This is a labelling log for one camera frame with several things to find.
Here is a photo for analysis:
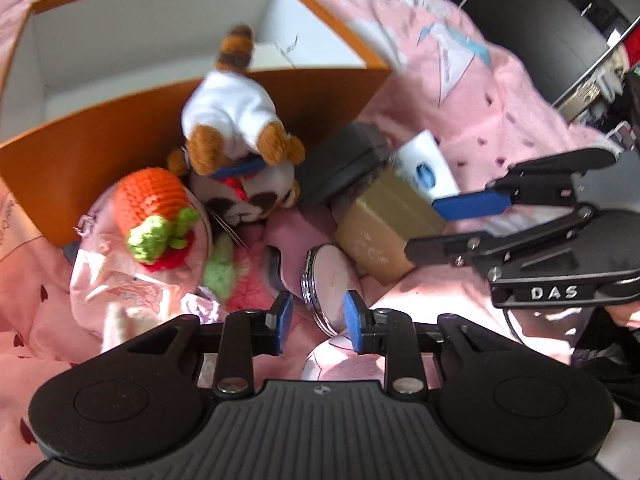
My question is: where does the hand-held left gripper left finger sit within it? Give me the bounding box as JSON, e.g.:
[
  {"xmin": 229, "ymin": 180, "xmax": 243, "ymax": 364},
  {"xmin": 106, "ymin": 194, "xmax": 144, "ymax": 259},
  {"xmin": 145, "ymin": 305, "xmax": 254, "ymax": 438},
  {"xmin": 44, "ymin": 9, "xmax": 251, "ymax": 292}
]
[{"xmin": 120, "ymin": 292, "xmax": 296, "ymax": 396}]

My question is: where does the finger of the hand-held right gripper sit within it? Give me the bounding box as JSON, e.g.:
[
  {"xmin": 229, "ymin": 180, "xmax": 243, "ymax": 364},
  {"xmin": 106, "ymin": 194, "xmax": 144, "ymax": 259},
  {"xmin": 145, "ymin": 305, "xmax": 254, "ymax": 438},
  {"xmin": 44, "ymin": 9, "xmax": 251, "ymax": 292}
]
[
  {"xmin": 405, "ymin": 204, "xmax": 607, "ymax": 277},
  {"xmin": 431, "ymin": 147, "xmax": 618, "ymax": 222}
]

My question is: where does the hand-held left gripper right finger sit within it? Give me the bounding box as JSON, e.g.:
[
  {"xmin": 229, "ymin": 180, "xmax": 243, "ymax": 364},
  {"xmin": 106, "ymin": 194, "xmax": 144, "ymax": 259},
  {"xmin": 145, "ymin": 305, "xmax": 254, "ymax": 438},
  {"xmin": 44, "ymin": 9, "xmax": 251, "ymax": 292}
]
[{"xmin": 342, "ymin": 291, "xmax": 506, "ymax": 396}]

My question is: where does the round pink compact mirror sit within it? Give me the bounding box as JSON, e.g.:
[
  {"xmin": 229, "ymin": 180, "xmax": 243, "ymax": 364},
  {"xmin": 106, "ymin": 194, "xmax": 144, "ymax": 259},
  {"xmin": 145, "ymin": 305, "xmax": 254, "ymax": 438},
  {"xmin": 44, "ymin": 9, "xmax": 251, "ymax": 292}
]
[{"xmin": 300, "ymin": 243, "xmax": 366, "ymax": 337}]

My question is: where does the pink fluffy plush peach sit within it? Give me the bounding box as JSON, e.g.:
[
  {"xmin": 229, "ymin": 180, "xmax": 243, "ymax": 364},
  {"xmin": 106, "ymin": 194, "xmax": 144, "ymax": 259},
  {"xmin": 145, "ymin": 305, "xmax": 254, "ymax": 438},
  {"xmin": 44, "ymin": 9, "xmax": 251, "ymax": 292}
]
[{"xmin": 202, "ymin": 232, "xmax": 286, "ymax": 313}]

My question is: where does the gold cardboard box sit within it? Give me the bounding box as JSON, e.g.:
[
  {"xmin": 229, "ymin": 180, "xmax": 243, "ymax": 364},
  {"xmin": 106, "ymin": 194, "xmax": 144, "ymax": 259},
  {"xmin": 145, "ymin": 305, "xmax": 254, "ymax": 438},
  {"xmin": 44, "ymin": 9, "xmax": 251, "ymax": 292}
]
[{"xmin": 332, "ymin": 165, "xmax": 448, "ymax": 286}]

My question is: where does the white lotion tube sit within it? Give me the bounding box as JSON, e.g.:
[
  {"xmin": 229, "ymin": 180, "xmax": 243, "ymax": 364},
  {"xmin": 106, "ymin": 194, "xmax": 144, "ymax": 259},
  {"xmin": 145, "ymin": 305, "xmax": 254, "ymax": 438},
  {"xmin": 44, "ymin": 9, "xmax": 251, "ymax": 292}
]
[{"xmin": 395, "ymin": 129, "xmax": 461, "ymax": 203}]

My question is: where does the black case box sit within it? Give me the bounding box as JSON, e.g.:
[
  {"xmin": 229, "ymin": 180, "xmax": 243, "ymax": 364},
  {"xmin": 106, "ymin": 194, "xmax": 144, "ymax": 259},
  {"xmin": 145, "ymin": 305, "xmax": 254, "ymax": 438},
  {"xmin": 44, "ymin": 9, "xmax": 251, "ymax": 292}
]
[{"xmin": 298, "ymin": 121, "xmax": 396, "ymax": 211}]

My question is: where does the pink fabric pouch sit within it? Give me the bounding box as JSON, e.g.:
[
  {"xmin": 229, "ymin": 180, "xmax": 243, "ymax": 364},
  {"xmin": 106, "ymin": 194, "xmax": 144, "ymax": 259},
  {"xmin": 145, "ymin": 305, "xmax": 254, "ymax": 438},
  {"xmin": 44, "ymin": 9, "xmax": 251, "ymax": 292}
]
[{"xmin": 70, "ymin": 187, "xmax": 216, "ymax": 351}]

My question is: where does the orange cardboard box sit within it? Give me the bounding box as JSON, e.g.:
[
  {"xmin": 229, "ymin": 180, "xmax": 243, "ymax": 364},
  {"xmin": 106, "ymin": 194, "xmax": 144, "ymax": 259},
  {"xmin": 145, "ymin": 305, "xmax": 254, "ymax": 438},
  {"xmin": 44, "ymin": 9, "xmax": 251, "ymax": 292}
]
[{"xmin": 0, "ymin": 0, "xmax": 396, "ymax": 248}]

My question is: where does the pink printed blanket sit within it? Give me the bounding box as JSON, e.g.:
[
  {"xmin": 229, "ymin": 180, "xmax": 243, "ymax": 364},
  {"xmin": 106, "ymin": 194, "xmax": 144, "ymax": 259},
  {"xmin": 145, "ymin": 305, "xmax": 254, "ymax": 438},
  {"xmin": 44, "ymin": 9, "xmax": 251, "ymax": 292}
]
[{"xmin": 0, "ymin": 0, "xmax": 640, "ymax": 480}]

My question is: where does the orange crochet fruit charm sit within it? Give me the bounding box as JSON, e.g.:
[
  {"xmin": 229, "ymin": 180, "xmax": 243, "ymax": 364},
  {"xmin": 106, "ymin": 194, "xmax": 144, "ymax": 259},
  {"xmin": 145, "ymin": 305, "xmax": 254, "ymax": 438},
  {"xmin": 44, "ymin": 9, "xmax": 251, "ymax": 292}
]
[{"xmin": 111, "ymin": 167, "xmax": 201, "ymax": 273}]

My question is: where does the dark wardrobe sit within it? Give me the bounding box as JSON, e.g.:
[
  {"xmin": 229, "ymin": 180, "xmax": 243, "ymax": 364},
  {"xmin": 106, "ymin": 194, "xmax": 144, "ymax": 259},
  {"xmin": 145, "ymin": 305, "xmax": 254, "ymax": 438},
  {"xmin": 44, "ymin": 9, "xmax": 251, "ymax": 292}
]
[{"xmin": 410, "ymin": 0, "xmax": 636, "ymax": 111}]

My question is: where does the brown white plush cat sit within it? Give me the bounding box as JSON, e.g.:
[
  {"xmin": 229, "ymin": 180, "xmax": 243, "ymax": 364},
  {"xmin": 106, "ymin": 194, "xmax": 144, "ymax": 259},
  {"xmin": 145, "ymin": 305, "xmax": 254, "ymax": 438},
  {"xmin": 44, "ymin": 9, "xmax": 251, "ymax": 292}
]
[{"xmin": 167, "ymin": 24, "xmax": 307, "ymax": 226}]

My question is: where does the black cable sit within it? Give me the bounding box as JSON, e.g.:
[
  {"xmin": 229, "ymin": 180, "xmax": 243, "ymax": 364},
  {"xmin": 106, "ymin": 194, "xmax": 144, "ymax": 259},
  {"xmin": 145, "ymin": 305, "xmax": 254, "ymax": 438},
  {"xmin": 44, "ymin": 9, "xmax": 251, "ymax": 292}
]
[{"xmin": 502, "ymin": 307, "xmax": 531, "ymax": 348}]

